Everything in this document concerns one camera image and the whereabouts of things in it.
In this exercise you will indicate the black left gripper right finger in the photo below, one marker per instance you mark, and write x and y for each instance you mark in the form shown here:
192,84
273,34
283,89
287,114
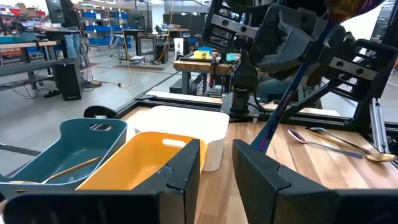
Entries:
311,208

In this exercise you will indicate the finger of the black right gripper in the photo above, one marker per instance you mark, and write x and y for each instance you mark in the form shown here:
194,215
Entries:
385,51
286,40

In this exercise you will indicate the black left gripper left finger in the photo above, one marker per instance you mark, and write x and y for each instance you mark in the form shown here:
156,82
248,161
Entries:
124,208

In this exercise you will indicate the gold metal spoon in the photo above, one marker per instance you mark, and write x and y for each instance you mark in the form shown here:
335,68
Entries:
71,169
381,157

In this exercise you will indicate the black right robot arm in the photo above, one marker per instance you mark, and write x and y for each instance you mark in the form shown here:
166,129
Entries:
244,93

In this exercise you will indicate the yellow plastic bin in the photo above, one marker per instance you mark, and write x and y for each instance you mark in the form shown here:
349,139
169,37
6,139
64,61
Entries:
133,161

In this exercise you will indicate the person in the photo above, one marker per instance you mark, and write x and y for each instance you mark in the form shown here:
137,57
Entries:
74,46
273,88

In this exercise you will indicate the black metal spoon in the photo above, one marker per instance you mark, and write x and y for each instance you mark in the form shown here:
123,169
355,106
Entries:
314,128

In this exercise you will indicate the teal plastic bin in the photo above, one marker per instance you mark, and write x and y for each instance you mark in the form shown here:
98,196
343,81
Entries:
77,146

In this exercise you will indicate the blue box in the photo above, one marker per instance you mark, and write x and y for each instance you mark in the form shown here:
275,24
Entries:
205,49

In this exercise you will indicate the yellow box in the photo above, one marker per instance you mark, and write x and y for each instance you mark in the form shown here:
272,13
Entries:
201,54

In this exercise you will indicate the wood-top work table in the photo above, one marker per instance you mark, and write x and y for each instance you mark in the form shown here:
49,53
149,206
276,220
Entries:
199,66

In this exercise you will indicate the black bottle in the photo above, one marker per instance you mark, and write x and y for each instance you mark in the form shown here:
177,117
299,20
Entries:
186,43

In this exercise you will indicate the black table clamp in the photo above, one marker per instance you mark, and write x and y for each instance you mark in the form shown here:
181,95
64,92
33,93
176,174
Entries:
99,111

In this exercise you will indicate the white plastic bin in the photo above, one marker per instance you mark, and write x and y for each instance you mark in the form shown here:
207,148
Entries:
186,121

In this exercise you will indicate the black waste bin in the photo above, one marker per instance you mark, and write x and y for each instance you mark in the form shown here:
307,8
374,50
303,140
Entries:
161,53

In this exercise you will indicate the black computer tower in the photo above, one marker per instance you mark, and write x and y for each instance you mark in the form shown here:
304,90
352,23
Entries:
68,81

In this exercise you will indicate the striped floor mat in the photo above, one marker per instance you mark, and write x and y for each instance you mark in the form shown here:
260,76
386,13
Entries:
138,68

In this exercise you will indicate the black desk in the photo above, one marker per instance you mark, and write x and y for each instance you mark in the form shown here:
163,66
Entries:
133,31

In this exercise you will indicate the grey stool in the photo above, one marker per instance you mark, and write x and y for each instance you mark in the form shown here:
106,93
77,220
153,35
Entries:
116,43

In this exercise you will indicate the shelf with blue bins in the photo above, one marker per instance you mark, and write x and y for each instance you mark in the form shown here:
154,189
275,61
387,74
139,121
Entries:
102,28

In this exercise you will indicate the wooden workbench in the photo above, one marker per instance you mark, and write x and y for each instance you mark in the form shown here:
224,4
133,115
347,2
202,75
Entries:
28,45

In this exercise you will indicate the black monitor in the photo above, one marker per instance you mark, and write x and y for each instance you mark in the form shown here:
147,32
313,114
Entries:
55,11

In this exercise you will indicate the red storage bins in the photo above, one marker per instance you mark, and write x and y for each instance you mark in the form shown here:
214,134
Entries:
28,12

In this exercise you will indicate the silver aluminium post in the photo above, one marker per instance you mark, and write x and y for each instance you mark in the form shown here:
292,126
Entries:
377,124

